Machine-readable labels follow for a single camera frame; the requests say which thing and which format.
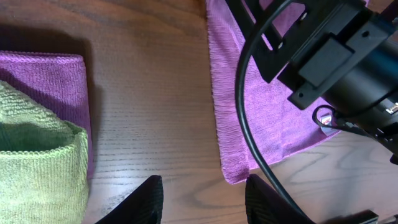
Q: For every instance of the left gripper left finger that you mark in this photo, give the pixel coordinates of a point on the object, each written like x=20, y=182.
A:
x=142, y=206

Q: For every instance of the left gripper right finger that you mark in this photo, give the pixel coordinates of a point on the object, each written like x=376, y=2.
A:
x=265, y=206

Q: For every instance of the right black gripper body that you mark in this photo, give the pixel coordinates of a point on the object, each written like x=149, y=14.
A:
x=335, y=50

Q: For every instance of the purple microfiber cloth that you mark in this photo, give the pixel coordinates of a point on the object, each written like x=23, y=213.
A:
x=278, y=127

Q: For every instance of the folded green cloth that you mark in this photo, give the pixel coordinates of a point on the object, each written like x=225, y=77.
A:
x=44, y=163

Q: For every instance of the folded purple cloth underneath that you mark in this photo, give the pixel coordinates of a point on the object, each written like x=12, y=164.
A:
x=56, y=81

